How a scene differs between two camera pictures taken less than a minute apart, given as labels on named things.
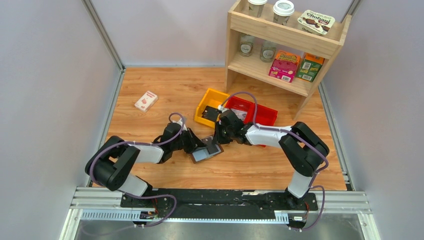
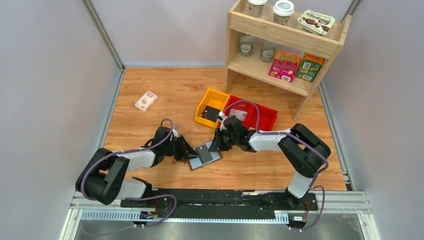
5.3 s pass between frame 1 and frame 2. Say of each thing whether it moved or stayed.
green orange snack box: stayed
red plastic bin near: stayed
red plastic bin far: stayed
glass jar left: stayed
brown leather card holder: moved
